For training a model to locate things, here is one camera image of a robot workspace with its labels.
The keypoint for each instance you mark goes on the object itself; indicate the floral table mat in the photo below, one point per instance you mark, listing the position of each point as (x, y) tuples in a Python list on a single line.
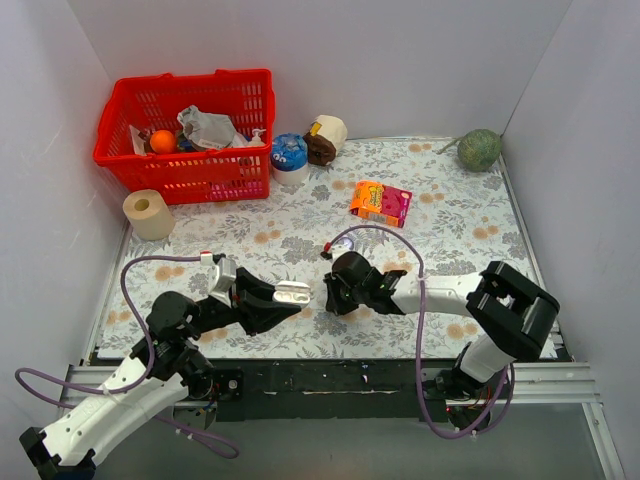
[(320, 225)]

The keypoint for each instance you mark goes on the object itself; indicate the green melon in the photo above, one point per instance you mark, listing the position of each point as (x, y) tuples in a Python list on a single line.
[(477, 150)]

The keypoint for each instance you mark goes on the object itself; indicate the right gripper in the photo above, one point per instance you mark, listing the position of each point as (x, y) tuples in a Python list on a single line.
[(337, 300)]

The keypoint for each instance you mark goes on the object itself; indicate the orange fruit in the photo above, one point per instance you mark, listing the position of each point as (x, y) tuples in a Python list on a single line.
[(163, 142)]

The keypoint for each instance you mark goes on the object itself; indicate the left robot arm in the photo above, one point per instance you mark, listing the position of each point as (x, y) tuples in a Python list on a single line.
[(162, 369)]

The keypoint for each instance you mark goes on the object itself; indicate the blue white cup container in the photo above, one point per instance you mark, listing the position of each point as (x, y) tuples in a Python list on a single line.
[(289, 159)]

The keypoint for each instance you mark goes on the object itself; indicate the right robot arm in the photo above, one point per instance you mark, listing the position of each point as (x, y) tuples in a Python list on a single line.
[(515, 314)]

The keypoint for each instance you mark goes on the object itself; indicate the red plastic shopping basket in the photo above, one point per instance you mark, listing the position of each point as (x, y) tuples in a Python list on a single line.
[(142, 142)]

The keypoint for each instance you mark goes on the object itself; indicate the purple earbud charging case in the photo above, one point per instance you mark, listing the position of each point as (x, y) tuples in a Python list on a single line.
[(345, 243)]

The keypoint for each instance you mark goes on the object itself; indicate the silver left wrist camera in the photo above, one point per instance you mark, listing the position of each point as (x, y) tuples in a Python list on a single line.
[(222, 277)]

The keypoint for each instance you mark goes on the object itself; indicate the grey crumpled bag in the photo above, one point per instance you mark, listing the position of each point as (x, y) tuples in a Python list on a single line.
[(206, 131)]

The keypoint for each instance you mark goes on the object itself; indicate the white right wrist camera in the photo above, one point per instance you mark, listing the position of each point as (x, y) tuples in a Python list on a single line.
[(334, 252)]

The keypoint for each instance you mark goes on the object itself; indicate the beige paper roll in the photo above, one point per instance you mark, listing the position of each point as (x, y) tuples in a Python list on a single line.
[(148, 214)]

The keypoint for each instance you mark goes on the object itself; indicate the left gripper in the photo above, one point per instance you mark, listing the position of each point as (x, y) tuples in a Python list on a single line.
[(242, 305)]

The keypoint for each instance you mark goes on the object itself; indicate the orange pink sponge box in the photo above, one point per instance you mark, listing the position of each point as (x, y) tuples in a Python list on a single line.
[(380, 203)]

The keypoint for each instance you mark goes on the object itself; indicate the brown white plush toy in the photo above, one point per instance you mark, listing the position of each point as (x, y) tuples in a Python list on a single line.
[(325, 139)]

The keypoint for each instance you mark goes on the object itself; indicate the white pump bottle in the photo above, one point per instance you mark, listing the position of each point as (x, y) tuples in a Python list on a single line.
[(256, 139)]

